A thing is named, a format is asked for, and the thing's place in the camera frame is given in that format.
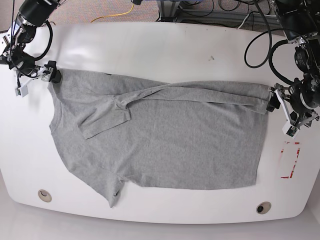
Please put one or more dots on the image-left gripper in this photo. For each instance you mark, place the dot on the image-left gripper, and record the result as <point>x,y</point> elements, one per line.
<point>47,73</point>

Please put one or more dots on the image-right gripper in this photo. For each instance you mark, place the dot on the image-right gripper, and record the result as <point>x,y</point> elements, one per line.
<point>298,101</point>

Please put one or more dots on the grey t-shirt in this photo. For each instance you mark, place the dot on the grey t-shirt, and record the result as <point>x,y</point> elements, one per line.
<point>203,135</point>

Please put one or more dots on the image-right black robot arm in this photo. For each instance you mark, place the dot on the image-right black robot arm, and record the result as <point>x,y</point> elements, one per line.
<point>300,22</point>

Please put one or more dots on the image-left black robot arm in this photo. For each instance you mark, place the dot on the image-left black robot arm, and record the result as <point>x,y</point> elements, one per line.
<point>32,14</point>

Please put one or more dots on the red tape rectangle marking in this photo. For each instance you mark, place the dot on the red tape rectangle marking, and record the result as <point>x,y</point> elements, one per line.
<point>289,156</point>

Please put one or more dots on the right table grommet hole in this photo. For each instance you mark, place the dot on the right table grommet hole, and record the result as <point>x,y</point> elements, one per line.
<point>263,208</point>

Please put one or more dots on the table grommet hole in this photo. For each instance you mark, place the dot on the table grommet hole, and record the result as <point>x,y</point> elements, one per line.
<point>263,208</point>
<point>45,196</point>

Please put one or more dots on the left table grommet hole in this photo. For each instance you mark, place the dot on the left table grommet hole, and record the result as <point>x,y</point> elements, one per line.
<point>45,196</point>

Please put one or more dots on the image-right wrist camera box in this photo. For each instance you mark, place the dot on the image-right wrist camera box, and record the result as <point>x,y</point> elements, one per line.
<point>290,130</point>

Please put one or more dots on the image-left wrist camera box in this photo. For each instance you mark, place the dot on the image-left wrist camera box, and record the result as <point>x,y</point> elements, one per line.
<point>22,91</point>

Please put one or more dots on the aluminium frame stand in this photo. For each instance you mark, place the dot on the aluminium frame stand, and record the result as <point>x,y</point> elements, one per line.
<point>180,11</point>

